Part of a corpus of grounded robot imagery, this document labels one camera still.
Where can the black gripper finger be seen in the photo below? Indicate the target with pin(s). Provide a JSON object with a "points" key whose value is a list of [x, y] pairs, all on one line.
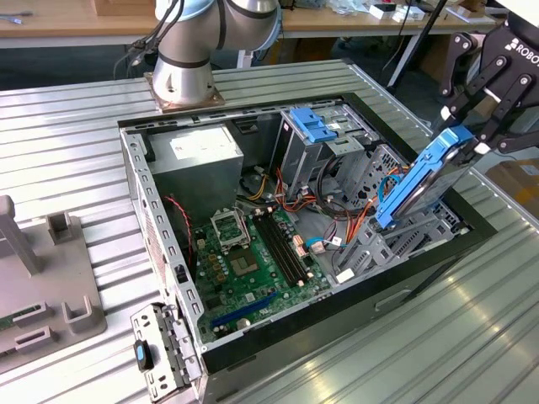
{"points": [[511, 105], [452, 109]]}

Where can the hard disk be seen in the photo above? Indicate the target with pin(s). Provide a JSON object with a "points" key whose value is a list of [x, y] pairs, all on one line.
{"points": [[425, 185]]}

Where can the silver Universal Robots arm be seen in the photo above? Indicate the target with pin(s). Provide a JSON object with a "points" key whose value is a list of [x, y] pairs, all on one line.
{"points": [[181, 80]]}

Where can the metal disk bay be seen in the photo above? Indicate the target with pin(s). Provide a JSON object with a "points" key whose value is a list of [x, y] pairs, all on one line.
{"points": [[379, 252]]}

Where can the plain cardboard box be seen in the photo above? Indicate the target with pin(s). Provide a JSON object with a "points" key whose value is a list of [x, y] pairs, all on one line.
{"points": [[433, 59]]}

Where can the flat pale paper box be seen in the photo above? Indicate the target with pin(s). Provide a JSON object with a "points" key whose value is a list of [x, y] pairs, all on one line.
{"points": [[471, 17]]}

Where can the black tripod leg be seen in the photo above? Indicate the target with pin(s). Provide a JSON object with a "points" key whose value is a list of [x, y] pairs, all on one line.
{"points": [[416, 44]]}

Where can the cardboard box with label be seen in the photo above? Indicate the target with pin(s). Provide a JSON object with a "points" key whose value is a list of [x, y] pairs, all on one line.
{"points": [[518, 185]]}

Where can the small white box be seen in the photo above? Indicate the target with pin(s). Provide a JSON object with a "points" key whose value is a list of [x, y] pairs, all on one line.
{"points": [[379, 13], [410, 16]]}

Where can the wooden office desk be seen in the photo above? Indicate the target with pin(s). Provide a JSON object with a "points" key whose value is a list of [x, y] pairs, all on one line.
{"points": [[63, 25], [379, 26]]}

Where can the blue plastic drive latch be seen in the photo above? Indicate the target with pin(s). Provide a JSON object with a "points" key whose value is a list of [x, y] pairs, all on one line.
{"points": [[311, 126]]}

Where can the metal optical drive cage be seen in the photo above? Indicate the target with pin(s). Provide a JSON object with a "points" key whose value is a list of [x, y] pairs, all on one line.
{"points": [[301, 168]]}

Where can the white paper label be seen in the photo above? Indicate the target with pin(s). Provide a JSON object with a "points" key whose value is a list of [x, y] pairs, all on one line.
{"points": [[345, 276]]}

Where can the black RAM slot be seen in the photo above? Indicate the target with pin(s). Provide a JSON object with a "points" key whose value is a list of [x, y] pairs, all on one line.
{"points": [[290, 250], [279, 250], [273, 250], [284, 250]]}

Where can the black open PC case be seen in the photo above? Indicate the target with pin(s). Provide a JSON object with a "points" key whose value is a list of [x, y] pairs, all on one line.
{"points": [[337, 336]]}

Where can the grey power supply unit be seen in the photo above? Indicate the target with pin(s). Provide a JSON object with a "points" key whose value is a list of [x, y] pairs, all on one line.
{"points": [[193, 177]]}

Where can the green motherboard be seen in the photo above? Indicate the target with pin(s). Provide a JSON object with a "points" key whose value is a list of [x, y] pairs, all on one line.
{"points": [[236, 294]]}

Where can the blue expansion slot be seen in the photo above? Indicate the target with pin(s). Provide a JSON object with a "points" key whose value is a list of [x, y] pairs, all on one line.
{"points": [[244, 311]]}

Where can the grey parts rack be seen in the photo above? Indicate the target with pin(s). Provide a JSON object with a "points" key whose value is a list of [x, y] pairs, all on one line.
{"points": [[50, 273]]}

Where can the green RAM stick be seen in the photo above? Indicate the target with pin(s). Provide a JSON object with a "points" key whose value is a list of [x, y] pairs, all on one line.
{"points": [[12, 322]]}

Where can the metal expansion slot bracket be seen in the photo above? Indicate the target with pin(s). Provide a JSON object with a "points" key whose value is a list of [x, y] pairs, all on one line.
{"points": [[168, 336]]}

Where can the black blue bracket latch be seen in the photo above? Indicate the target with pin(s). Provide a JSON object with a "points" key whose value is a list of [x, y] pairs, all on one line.
{"points": [[143, 357]]}

